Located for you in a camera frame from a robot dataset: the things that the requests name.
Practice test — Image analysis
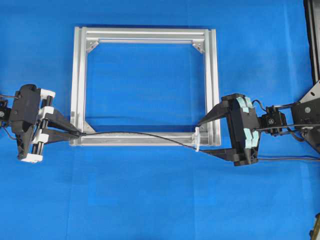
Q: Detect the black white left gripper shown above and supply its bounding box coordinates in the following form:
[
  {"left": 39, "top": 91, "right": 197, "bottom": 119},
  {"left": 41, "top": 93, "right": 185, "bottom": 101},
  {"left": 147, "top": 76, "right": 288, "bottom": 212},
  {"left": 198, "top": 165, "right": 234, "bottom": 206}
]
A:
[{"left": 11, "top": 84, "right": 80, "bottom": 163}]

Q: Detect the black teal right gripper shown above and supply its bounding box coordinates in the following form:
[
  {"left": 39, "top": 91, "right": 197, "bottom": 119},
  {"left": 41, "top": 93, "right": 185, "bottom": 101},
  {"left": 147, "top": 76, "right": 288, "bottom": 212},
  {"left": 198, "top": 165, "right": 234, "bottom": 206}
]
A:
[{"left": 196, "top": 93, "right": 261, "bottom": 167}]

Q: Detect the black USB cable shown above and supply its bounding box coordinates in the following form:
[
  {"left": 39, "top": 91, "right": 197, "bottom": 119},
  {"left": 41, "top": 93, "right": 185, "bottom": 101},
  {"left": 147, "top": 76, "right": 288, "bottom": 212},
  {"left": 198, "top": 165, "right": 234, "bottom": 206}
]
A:
[{"left": 78, "top": 129, "right": 320, "bottom": 161}]

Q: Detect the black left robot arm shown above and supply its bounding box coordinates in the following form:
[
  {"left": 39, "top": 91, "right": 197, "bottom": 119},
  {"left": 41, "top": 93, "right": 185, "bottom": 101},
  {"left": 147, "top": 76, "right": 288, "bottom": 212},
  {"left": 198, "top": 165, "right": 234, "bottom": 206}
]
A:
[{"left": 0, "top": 84, "right": 84, "bottom": 163}]

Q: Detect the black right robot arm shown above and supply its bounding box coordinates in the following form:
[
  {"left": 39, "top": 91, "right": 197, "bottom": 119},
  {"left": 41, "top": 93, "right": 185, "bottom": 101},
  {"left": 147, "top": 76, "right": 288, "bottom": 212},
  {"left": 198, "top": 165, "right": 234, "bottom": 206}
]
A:
[{"left": 195, "top": 93, "right": 320, "bottom": 167}]

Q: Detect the silver aluminium extrusion frame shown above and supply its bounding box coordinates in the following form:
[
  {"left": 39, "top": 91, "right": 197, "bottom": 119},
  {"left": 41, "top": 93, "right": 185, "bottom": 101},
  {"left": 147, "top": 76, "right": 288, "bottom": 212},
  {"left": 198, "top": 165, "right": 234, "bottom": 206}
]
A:
[{"left": 69, "top": 26, "right": 221, "bottom": 147}]

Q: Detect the black rail at right edge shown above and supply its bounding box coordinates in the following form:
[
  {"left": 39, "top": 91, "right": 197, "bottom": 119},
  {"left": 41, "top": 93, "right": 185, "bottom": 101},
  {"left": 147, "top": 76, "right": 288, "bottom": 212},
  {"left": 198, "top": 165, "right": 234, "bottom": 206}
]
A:
[{"left": 303, "top": 0, "right": 320, "bottom": 85}]

